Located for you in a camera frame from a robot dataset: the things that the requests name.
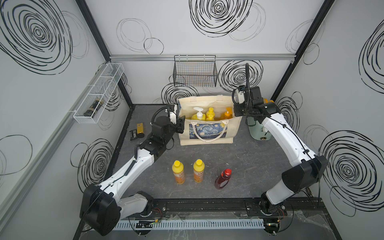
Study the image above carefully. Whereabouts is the cream canvas shopping bag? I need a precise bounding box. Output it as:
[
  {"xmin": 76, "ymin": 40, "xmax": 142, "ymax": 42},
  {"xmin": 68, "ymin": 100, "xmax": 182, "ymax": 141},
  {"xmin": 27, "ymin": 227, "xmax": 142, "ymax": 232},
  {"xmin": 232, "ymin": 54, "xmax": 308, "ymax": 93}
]
[{"xmin": 178, "ymin": 95, "xmax": 242, "ymax": 146}]

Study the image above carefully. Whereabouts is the yellow pump soap bottle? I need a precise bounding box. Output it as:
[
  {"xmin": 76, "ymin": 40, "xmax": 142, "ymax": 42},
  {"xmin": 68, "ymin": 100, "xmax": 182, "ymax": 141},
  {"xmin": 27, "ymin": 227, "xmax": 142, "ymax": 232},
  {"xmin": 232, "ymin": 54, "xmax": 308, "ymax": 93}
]
[{"xmin": 191, "ymin": 107, "xmax": 206, "ymax": 121}]

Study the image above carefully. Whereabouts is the amber dish soap bottle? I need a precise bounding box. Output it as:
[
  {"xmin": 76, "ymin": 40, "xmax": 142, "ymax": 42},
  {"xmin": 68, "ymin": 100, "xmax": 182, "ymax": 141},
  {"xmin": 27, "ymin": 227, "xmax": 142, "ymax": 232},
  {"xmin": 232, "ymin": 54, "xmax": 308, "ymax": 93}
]
[{"xmin": 220, "ymin": 107, "xmax": 233, "ymax": 120}]

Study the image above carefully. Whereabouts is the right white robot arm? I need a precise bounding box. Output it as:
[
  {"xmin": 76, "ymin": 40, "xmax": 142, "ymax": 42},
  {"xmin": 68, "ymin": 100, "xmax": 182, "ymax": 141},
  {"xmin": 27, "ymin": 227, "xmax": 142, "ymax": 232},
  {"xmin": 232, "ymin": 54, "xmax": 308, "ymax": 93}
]
[{"xmin": 232, "ymin": 64, "xmax": 328, "ymax": 216}]

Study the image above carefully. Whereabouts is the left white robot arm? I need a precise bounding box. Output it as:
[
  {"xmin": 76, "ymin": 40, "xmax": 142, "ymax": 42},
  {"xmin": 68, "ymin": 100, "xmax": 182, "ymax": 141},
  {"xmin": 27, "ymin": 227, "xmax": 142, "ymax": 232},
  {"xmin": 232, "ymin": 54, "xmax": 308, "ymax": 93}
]
[{"xmin": 80, "ymin": 104, "xmax": 186, "ymax": 236}]

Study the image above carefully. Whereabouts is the orange toast slice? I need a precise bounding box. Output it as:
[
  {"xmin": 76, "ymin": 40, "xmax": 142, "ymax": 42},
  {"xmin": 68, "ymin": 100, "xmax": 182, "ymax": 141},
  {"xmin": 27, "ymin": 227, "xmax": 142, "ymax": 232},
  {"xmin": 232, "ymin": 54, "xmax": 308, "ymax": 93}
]
[{"xmin": 264, "ymin": 99, "xmax": 274, "ymax": 104}]

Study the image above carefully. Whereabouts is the yellow black small device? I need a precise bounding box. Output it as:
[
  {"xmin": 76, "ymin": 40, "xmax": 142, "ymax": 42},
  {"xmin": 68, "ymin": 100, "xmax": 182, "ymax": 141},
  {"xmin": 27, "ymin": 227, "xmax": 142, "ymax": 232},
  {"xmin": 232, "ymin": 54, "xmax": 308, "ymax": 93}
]
[{"xmin": 130, "ymin": 123, "xmax": 145, "ymax": 141}]

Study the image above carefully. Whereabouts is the red liquid bottle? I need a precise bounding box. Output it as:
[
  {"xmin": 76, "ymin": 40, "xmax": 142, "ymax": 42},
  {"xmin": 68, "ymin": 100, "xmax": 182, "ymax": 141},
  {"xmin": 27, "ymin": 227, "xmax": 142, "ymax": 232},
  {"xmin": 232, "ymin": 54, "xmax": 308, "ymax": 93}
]
[{"xmin": 215, "ymin": 169, "xmax": 232, "ymax": 189}]

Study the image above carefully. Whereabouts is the dark bottle in shelf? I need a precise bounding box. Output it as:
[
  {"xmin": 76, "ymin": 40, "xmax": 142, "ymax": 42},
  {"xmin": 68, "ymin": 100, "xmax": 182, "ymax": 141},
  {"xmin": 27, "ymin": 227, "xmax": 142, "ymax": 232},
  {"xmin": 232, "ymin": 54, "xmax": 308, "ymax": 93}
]
[{"xmin": 83, "ymin": 99, "xmax": 104, "ymax": 117}]

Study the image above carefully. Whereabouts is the black wire wall basket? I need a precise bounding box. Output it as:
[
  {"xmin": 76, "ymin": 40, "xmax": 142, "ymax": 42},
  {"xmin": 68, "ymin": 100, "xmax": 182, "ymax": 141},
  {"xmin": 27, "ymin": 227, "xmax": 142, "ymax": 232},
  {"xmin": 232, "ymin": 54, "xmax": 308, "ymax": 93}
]
[{"xmin": 173, "ymin": 55, "xmax": 218, "ymax": 88}]

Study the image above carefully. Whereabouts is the white wire wall shelf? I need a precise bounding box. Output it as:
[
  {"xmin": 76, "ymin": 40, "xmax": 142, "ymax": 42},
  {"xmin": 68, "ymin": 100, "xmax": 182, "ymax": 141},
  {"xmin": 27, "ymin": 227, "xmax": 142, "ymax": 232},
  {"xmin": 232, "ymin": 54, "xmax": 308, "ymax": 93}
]
[{"xmin": 74, "ymin": 63, "xmax": 124, "ymax": 124}]

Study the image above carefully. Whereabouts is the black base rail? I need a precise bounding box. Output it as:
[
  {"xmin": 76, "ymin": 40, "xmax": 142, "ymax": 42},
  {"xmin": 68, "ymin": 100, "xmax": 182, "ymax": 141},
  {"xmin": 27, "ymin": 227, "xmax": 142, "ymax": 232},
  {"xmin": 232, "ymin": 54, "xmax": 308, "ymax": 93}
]
[{"xmin": 130, "ymin": 198, "xmax": 328, "ymax": 219}]

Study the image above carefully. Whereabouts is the grey slotted cable duct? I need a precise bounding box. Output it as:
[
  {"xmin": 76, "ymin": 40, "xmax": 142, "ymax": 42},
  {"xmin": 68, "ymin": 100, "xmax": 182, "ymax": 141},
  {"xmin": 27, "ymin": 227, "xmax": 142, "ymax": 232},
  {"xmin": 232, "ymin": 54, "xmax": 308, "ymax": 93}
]
[{"xmin": 114, "ymin": 219, "xmax": 265, "ymax": 231}]

